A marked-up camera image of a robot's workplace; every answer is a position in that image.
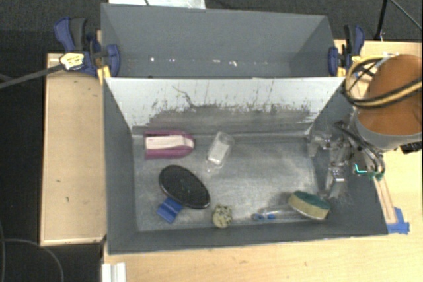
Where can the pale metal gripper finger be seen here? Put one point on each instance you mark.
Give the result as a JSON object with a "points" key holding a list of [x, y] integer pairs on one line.
{"points": [[333, 183], [318, 143]]}

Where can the green and yellow round sponge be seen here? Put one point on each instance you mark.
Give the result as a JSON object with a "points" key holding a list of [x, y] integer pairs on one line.
{"points": [[309, 204]]}

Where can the clear tube with blue ends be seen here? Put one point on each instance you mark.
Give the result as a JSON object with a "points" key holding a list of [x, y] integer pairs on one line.
{"points": [[274, 213]]}

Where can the clear plastic bottle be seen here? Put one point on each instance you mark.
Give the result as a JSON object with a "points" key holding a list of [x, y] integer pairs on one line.
{"points": [[219, 150]]}

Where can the yellow speckled ball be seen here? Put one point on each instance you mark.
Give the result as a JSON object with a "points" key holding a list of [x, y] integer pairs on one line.
{"points": [[222, 216]]}

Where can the grey metal bin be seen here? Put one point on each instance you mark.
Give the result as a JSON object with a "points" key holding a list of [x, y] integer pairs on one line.
{"points": [[231, 43]]}

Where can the purple and white box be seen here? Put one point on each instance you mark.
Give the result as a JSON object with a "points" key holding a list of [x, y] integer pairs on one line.
{"points": [[167, 143]]}

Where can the pale wood board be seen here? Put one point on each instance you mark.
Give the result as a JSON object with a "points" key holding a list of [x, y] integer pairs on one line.
{"points": [[74, 155]]}

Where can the black cylinder on white bracket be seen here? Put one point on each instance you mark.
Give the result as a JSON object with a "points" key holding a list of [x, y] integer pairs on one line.
{"points": [[411, 146]]}

